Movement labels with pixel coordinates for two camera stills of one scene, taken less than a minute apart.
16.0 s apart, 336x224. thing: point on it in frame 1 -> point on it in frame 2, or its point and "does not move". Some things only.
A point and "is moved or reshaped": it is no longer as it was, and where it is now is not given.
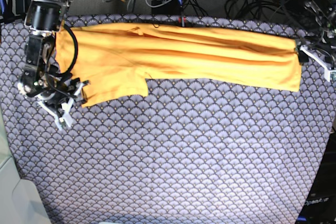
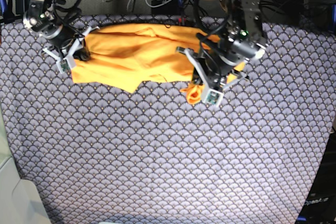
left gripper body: (43, 81) -> (49, 25)
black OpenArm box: (319, 205) does not move
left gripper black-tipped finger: (79, 94) -> (83, 53)
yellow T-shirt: (117, 60) is moved or reshaped
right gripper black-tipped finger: (302, 56) -> (197, 78)
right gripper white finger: (316, 60) -> (212, 95)
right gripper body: (324, 41) -> (221, 55)
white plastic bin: (19, 204) does not move
